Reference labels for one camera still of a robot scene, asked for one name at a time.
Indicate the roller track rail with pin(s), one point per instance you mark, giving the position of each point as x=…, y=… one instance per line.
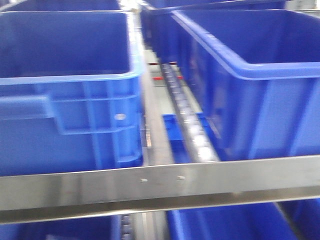
x=196, y=140

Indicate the large blue bin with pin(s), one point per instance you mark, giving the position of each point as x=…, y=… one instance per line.
x=256, y=77
x=70, y=95

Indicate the large blue bin left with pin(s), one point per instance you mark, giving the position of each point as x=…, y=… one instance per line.
x=70, y=95

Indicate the large blue bin right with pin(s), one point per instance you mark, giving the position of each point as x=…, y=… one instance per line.
x=256, y=77

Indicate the steel shelf front rail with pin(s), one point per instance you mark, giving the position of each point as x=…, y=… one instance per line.
x=48, y=197

